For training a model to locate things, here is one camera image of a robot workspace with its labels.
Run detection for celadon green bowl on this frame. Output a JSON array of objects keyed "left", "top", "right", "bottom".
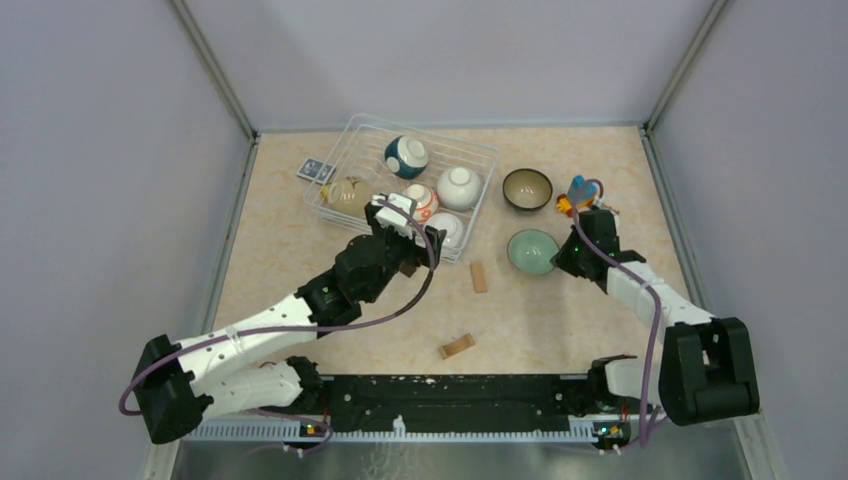
[{"left": 506, "top": 229, "right": 559, "bottom": 275}]

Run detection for dark blue bowl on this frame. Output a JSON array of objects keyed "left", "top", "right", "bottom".
[{"left": 502, "top": 168, "right": 553, "bottom": 213}]

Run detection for blue bowl white dots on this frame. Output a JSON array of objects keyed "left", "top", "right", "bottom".
[{"left": 383, "top": 135, "right": 429, "bottom": 180}]

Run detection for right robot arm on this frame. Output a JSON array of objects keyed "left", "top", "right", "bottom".
[{"left": 551, "top": 208, "right": 760, "bottom": 426}]

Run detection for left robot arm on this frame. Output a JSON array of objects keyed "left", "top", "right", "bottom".
[{"left": 119, "top": 222, "right": 446, "bottom": 445}]

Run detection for colourful toy brick car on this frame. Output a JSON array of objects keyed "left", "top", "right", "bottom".
[{"left": 555, "top": 175, "right": 603, "bottom": 217}]

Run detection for dark brown wooden block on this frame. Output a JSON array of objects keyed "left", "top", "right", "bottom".
[{"left": 399, "top": 263, "right": 418, "bottom": 278}]

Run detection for beige ceramic mug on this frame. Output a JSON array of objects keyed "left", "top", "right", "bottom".
[{"left": 321, "top": 177, "right": 372, "bottom": 218}]

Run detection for white bowl orange pattern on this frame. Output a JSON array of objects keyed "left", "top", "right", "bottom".
[{"left": 402, "top": 183, "right": 439, "bottom": 223}]

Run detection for white bowl front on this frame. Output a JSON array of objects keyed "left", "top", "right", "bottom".
[{"left": 425, "top": 211, "right": 465, "bottom": 250}]

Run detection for light wooden block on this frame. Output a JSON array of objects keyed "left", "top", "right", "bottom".
[{"left": 470, "top": 261, "right": 489, "bottom": 294}]

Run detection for plain white bowl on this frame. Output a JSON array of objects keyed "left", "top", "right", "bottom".
[{"left": 436, "top": 167, "right": 483, "bottom": 211}]

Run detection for tan wooden arch block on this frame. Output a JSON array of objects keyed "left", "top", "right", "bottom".
[{"left": 438, "top": 333, "right": 476, "bottom": 360}]

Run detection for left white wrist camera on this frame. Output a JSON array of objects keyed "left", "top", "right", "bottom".
[{"left": 370, "top": 193, "right": 417, "bottom": 238}]

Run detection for white wire dish rack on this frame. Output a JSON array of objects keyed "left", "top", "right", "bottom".
[{"left": 304, "top": 113, "right": 499, "bottom": 263}]

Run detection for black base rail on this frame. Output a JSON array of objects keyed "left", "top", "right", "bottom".
[{"left": 305, "top": 374, "right": 639, "bottom": 434}]

